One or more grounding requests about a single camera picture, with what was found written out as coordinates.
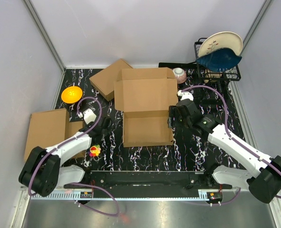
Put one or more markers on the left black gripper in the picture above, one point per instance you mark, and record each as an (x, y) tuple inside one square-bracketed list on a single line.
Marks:
[(106, 130)]

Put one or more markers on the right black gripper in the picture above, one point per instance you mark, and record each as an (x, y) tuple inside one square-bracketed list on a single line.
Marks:
[(173, 112)]

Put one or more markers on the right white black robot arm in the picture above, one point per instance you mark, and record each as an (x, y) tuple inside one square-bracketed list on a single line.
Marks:
[(261, 174)]

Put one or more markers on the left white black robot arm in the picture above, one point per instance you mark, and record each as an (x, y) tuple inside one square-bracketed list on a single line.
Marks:
[(43, 170)]

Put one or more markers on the small cardboard box left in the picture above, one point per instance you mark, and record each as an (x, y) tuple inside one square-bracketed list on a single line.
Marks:
[(70, 129)]

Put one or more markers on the closed cardboard box back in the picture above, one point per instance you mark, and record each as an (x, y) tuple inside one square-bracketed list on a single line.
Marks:
[(104, 80)]

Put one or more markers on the large cardboard box left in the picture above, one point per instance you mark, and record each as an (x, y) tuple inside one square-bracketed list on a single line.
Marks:
[(46, 129)]

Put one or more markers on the rainbow flower toy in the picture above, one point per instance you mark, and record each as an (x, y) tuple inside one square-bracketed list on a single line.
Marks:
[(94, 151)]

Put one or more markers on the pink patterned bowl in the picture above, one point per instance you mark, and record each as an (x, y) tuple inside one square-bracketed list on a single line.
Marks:
[(180, 75)]

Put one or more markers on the orange bowl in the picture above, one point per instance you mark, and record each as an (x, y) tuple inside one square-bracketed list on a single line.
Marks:
[(71, 94)]

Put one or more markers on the beige cup in rack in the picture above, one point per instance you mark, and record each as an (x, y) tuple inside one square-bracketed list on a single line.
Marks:
[(211, 78)]

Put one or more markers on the blue leaf plate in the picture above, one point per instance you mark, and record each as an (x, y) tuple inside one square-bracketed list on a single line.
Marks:
[(220, 60)]

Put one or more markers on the cream floral plate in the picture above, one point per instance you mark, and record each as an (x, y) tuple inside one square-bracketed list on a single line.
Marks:
[(225, 39)]

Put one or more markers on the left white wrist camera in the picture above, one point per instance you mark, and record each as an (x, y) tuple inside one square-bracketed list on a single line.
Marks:
[(88, 116)]

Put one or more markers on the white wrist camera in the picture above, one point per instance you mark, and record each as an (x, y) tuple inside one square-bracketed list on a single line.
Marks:
[(88, 116), (185, 95)]

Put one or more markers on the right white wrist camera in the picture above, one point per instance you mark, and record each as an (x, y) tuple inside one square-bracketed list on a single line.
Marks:
[(185, 95)]

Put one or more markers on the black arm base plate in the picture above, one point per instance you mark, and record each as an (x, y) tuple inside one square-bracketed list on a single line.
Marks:
[(182, 179)]

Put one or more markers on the black wire dish rack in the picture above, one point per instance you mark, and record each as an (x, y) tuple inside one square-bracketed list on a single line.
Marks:
[(200, 71)]

